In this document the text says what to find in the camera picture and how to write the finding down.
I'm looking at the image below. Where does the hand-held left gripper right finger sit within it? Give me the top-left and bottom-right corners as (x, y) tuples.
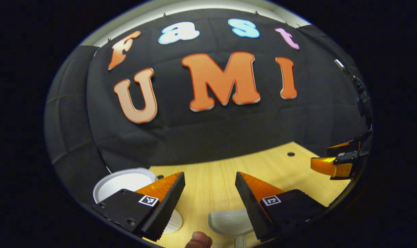
(234, 170), (328, 242)

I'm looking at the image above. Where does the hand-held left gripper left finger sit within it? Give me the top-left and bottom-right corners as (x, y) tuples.
(92, 171), (186, 242)

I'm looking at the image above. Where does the grey plastic dustpan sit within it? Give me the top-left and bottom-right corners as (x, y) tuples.
(208, 209), (255, 248)

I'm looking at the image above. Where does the white ribbed garbage bin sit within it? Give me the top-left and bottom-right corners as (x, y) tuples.
(93, 168), (184, 235)

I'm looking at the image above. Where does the wooden desktop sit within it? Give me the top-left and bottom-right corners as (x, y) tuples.
(148, 141), (350, 248)

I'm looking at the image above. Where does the black backdrop cloth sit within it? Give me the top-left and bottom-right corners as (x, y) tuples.
(44, 9), (372, 207)

